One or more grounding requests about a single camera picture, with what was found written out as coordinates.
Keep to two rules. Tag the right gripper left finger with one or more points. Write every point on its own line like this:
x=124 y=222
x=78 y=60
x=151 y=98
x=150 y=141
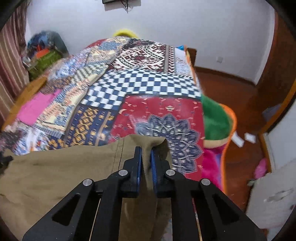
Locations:
x=92 y=210

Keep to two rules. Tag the green orange fleece blanket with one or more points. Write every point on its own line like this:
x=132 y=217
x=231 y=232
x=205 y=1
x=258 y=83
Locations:
x=220 y=123

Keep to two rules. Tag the colourful patchwork bed sheet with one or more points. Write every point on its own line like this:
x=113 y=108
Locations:
x=114 y=88

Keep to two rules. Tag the yellow pillow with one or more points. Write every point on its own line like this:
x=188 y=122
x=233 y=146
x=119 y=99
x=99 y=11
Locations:
x=125 y=33

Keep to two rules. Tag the pink slipper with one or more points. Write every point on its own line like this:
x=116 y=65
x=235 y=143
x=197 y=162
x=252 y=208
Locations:
x=261 y=169

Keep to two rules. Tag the white cabinet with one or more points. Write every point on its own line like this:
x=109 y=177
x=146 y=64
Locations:
x=272 y=197

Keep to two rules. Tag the wall socket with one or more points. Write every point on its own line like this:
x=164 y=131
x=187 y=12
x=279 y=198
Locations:
x=219 y=59

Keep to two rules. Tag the striped maroon curtain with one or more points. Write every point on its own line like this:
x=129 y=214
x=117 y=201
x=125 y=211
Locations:
x=14 y=76

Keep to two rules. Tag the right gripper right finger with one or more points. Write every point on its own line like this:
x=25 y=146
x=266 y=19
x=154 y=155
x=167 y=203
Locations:
x=199 y=209

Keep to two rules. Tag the folded pink garment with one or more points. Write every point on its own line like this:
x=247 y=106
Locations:
x=31 y=110

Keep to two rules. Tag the wooden door frame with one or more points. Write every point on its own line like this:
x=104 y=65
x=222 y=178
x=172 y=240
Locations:
x=278 y=75

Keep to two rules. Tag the olive khaki pants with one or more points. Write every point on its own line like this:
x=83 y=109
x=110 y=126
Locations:
x=33 y=183

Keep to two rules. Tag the white paper piece on floor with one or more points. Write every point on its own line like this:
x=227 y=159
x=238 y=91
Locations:
x=237 y=140

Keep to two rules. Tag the pile of clothes and bags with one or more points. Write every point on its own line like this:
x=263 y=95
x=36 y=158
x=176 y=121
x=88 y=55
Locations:
x=43 y=50

